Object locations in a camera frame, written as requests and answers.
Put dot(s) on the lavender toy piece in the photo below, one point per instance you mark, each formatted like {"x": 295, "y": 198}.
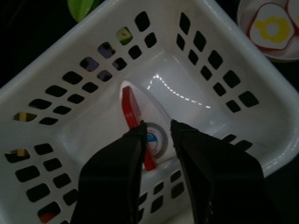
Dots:
{"x": 104, "y": 51}

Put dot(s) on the red and white tool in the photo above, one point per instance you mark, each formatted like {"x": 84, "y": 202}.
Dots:
{"x": 130, "y": 105}

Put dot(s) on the pink toy frying pan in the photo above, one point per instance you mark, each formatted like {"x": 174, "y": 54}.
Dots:
{"x": 287, "y": 49}

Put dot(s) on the orange flower-shaped toy piece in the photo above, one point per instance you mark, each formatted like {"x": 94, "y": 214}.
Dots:
{"x": 47, "y": 217}

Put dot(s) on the white slice with yellow centre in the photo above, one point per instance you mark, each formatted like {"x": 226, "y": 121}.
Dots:
{"x": 270, "y": 27}

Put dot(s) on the beige toy block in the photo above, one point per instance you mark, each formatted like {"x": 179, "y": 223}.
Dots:
{"x": 23, "y": 116}

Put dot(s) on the green toy leaf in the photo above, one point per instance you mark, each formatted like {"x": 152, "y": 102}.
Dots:
{"x": 80, "y": 8}

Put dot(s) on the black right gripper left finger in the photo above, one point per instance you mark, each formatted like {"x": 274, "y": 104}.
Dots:
{"x": 108, "y": 180}

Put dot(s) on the small green toy piece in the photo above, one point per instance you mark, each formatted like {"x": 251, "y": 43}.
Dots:
{"x": 124, "y": 35}

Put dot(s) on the white plastic slotted basket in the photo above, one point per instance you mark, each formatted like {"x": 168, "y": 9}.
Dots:
{"x": 163, "y": 29}

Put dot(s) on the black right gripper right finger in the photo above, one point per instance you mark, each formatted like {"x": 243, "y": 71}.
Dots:
{"x": 218, "y": 175}

